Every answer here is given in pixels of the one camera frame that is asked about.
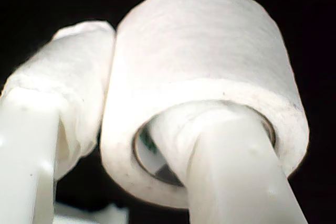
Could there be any white tape roll green core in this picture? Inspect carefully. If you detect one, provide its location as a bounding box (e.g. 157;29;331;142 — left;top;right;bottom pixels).
99;0;311;209

